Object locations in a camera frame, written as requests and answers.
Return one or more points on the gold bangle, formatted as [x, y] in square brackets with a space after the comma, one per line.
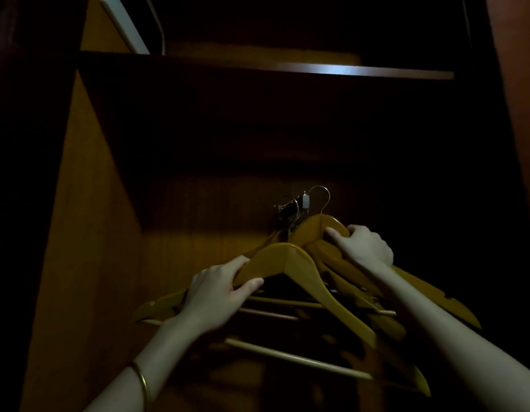
[142, 384]

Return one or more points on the brown wooden wardrobe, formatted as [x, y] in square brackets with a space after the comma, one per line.
[89, 218]

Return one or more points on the small white tag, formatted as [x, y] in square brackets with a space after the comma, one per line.
[305, 202]

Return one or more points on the person's left forearm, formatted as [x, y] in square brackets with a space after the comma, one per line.
[162, 360]

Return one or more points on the yellow wooden clothes hanger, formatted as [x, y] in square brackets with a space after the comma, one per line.
[432, 293]
[359, 296]
[299, 359]
[299, 270]

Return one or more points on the small black clip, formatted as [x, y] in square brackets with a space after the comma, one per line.
[287, 210]

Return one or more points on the person's right hand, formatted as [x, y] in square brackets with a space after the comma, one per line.
[368, 251]

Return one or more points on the person's left thumb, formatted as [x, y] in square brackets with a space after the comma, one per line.
[250, 288]

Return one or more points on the person's right forearm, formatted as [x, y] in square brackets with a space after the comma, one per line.
[445, 338]

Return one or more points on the white flat board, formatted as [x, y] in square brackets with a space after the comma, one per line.
[123, 23]

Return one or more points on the person's right thumb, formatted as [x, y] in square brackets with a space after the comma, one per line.
[337, 238]

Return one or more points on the person's left hand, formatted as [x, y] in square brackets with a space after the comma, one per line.
[213, 296]

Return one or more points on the wooden wardrobe shelf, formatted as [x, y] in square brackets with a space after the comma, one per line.
[333, 69]

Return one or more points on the reddish wooden wardrobe door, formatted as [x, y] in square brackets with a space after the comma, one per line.
[520, 94]

